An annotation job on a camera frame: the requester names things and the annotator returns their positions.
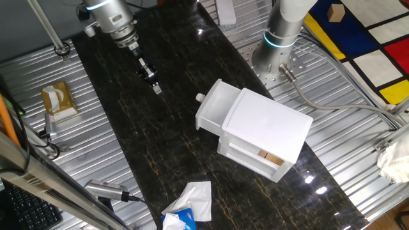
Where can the blue tissue pack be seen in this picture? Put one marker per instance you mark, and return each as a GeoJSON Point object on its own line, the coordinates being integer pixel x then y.
{"type": "Point", "coordinates": [188, 218]}

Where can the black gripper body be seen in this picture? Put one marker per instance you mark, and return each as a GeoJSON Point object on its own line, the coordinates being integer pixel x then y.
{"type": "Point", "coordinates": [141, 62]}

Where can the yellow tissue box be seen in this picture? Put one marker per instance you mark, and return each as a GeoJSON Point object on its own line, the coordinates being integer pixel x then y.
{"type": "Point", "coordinates": [65, 99]}

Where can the aluminium frame bar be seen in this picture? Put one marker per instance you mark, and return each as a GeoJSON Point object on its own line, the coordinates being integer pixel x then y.
{"type": "Point", "coordinates": [38, 182]}

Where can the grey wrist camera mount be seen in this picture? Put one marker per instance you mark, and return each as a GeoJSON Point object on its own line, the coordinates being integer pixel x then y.
{"type": "Point", "coordinates": [90, 31]}

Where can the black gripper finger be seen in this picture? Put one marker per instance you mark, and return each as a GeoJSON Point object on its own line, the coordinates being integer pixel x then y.
{"type": "Point", "coordinates": [155, 80]}
{"type": "Point", "coordinates": [145, 77]}

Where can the aluminium frame rail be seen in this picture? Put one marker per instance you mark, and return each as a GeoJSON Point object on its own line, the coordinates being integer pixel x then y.
{"type": "Point", "coordinates": [394, 135]}

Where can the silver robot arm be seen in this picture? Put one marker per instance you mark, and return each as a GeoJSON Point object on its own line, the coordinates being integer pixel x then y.
{"type": "Point", "coordinates": [112, 16]}

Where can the white drawer with knob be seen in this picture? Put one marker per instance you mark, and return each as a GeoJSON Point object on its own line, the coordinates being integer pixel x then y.
{"type": "Point", "coordinates": [217, 102]}

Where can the colourful squares floor mat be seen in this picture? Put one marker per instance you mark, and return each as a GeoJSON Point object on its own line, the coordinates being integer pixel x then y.
{"type": "Point", "coordinates": [351, 32]}

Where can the small silver camera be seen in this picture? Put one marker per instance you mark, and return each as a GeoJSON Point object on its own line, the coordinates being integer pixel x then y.
{"type": "Point", "coordinates": [50, 126]}

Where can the white crumpled tissue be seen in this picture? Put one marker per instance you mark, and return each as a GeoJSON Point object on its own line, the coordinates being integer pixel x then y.
{"type": "Point", "coordinates": [172, 222]}

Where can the white flat tissue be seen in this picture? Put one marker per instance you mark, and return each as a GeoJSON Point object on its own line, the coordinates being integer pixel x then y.
{"type": "Point", "coordinates": [198, 198]}

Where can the wooden cube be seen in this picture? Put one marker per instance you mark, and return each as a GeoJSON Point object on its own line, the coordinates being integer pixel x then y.
{"type": "Point", "coordinates": [335, 13]}

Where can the wooden block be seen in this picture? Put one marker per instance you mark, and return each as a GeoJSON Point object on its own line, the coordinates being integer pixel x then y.
{"type": "Point", "coordinates": [262, 154]}
{"type": "Point", "coordinates": [274, 159]}

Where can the metal stand pole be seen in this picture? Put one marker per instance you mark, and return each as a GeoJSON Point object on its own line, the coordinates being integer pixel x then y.
{"type": "Point", "coordinates": [48, 27]}

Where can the white power strip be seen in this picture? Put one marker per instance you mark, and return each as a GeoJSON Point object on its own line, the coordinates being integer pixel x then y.
{"type": "Point", "coordinates": [225, 12]}

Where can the black marble pattern mat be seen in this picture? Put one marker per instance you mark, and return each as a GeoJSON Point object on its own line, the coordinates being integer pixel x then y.
{"type": "Point", "coordinates": [179, 153]}

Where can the black keyboard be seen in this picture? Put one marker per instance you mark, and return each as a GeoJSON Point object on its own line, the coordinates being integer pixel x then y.
{"type": "Point", "coordinates": [32, 211]}

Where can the orange pole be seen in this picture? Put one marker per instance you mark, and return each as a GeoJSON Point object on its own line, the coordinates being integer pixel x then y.
{"type": "Point", "coordinates": [8, 123]}

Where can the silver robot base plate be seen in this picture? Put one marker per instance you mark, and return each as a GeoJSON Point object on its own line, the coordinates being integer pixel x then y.
{"type": "Point", "coordinates": [247, 54]}

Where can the white crumpled cloth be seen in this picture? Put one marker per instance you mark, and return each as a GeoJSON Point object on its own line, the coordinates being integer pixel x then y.
{"type": "Point", "coordinates": [396, 163]}

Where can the white drawer cabinet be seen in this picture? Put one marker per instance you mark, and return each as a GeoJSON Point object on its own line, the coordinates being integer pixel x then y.
{"type": "Point", "coordinates": [268, 124]}

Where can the silver depth camera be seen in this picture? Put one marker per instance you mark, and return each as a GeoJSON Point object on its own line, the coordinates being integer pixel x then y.
{"type": "Point", "coordinates": [105, 189]}

